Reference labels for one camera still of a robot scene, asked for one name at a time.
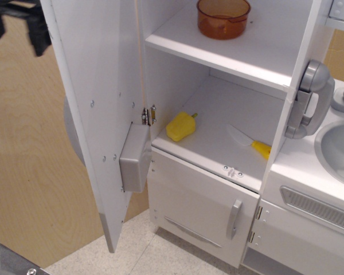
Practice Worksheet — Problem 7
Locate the white toy fridge cabinet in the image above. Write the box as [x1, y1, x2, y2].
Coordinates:
[138, 1, 332, 192]

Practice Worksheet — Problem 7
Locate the white toy oven unit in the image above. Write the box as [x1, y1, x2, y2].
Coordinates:
[240, 78, 344, 275]

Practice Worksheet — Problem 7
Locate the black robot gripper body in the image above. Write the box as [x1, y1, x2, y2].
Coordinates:
[0, 0, 44, 19]

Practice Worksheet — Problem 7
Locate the orange transparent toy pot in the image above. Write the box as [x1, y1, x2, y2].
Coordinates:
[197, 0, 251, 40]

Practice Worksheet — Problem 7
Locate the grey toy telephone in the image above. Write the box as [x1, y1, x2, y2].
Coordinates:
[285, 60, 335, 139]

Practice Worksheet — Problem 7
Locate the black equipment corner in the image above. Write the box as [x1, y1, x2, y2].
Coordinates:
[0, 244, 48, 275]

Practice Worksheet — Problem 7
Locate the white lower freezer door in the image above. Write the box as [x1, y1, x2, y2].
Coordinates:
[147, 148, 259, 267]

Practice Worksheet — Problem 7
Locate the yellow toy bell pepper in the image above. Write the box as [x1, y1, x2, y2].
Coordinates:
[166, 112, 198, 142]

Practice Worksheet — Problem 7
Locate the toy knife yellow handle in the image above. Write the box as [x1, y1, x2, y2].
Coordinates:
[226, 124, 271, 160]

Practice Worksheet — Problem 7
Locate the white fridge door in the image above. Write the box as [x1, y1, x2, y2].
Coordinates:
[41, 1, 144, 253]

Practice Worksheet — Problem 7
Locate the grey toy sink basin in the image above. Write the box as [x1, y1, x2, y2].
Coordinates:
[314, 121, 344, 184]

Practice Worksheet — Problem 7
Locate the light plywood panel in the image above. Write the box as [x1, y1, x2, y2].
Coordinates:
[0, 0, 150, 269]

